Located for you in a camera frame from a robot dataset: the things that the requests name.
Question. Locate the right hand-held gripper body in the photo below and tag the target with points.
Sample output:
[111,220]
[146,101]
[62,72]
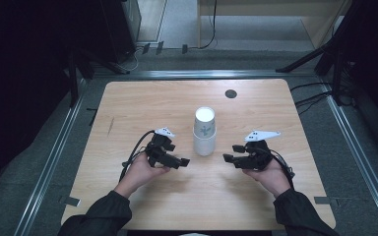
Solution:
[257,155]

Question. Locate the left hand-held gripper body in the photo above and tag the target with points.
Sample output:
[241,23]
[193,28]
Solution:
[157,147]

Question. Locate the plain white paper cup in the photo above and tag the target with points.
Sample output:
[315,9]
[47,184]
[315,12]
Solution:
[204,146]

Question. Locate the white paper cup green print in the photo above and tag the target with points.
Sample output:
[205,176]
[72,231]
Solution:
[204,123]

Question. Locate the person's right hand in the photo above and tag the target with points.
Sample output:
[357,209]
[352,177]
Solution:
[272,178]

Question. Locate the person's left hand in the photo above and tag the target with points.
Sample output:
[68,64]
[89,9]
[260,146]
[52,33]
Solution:
[138,173]

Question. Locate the round dark table grommet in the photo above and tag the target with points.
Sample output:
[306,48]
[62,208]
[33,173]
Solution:
[231,94]

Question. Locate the black tape strip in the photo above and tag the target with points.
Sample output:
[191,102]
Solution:
[93,116]

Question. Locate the grey tape strip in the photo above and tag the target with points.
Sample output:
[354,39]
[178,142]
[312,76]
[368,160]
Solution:
[325,200]
[69,201]

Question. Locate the black tripod stand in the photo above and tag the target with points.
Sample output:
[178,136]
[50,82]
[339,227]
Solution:
[331,52]
[74,75]

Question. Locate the black cabinet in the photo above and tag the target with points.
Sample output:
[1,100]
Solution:
[118,29]

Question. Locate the light wooden furniture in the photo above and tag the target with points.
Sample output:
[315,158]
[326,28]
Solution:
[321,19]

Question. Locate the long metal floor rail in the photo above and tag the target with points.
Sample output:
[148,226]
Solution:
[357,154]
[50,164]
[203,74]

